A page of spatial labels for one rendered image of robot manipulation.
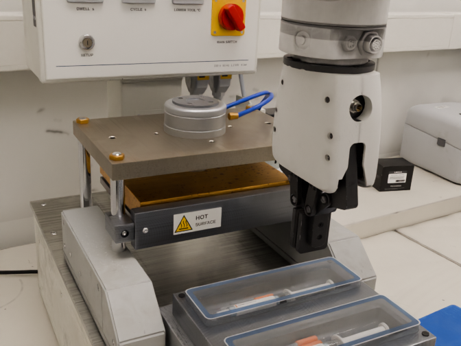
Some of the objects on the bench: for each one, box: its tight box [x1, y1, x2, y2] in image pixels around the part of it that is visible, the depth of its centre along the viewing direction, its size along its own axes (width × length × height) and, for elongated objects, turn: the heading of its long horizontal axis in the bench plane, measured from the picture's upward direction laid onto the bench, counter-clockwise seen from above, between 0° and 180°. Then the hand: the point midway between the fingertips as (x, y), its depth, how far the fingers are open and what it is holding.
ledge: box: [331, 155, 461, 239], centre depth 147 cm, size 30×84×4 cm, turn 114°
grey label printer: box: [400, 102, 461, 184], centre depth 158 cm, size 25×20×17 cm
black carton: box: [373, 157, 414, 192], centre depth 144 cm, size 6×9×7 cm
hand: (310, 228), depth 52 cm, fingers closed
